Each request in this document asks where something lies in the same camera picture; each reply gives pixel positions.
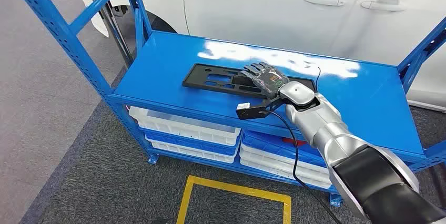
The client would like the white plastic bin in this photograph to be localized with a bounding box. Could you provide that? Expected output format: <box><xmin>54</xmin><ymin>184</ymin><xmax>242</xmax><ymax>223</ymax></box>
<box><xmin>129</xmin><ymin>106</ymin><xmax>242</xmax><ymax>147</ymax></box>
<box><xmin>149</xmin><ymin>139</ymin><xmax>238</xmax><ymax>164</ymax></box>
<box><xmin>239</xmin><ymin>158</ymin><xmax>333</xmax><ymax>190</ymax></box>
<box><xmin>239</xmin><ymin>144</ymin><xmax>330</xmax><ymax>178</ymax></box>

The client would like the black camera cable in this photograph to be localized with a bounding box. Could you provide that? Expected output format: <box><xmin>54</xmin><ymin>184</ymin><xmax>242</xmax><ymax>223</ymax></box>
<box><xmin>266</xmin><ymin>110</ymin><xmax>346</xmax><ymax>224</ymax></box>

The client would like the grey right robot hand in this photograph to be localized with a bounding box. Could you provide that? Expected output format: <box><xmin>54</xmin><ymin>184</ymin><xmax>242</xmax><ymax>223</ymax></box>
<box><xmin>239</xmin><ymin>62</ymin><xmax>291</xmax><ymax>100</ymax></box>

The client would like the black plastic panel part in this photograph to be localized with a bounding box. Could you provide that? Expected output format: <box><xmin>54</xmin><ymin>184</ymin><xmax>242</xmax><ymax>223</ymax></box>
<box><xmin>182</xmin><ymin>63</ymin><xmax>317</xmax><ymax>99</ymax></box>

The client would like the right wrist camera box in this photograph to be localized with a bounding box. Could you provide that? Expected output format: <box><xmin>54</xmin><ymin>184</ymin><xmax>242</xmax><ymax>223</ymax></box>
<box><xmin>236</xmin><ymin>97</ymin><xmax>289</xmax><ymax>121</ymax></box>

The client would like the white car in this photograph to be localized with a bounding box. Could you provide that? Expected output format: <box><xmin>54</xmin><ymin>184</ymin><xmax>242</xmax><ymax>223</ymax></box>
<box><xmin>76</xmin><ymin>0</ymin><xmax>446</xmax><ymax>113</ymax></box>

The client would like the grey metal stand pole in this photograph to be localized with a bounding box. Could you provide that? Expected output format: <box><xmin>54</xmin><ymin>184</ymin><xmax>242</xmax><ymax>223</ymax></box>
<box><xmin>98</xmin><ymin>1</ymin><xmax>135</xmax><ymax>68</ymax></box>

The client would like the blue metal shelf rack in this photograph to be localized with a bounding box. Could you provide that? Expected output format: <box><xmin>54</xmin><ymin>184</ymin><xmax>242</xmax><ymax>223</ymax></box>
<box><xmin>3</xmin><ymin>0</ymin><xmax>446</xmax><ymax>207</ymax></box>

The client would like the red item in bin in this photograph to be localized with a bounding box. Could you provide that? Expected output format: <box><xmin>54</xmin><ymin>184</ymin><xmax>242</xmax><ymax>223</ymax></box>
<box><xmin>282</xmin><ymin>137</ymin><xmax>307</xmax><ymax>147</ymax></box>

